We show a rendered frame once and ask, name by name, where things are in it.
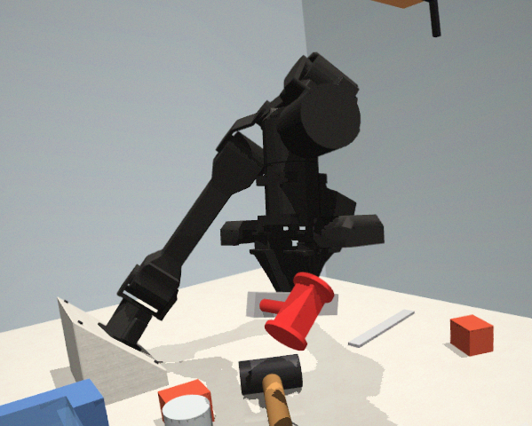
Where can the orange-red box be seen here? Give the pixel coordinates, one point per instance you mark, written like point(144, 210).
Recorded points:
point(192, 388)
point(471, 335)

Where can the grey flat bar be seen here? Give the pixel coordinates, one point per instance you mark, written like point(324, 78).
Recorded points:
point(379, 329)

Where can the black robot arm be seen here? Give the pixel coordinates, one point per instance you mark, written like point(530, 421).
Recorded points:
point(316, 113)

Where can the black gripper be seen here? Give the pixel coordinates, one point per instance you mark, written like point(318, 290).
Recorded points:
point(292, 191)

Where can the black mallet with wooden handle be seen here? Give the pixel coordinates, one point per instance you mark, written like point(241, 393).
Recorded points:
point(272, 376)

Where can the grey cylinder with white end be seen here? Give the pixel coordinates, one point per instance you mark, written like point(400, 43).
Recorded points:
point(187, 410)

